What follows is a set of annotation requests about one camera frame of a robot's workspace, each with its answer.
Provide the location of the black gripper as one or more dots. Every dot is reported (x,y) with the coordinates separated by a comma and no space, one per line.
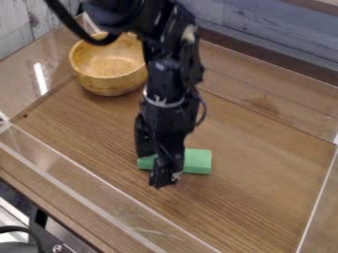
(165,120)

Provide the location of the green rectangular block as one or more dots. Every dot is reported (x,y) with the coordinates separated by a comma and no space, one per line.
(196,161)

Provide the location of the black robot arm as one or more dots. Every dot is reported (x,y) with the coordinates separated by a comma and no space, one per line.
(165,29)

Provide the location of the brown wooden bowl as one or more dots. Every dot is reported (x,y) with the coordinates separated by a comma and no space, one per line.
(109,70)

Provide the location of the black metal table bracket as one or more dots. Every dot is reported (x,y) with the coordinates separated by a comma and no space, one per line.
(52,245)

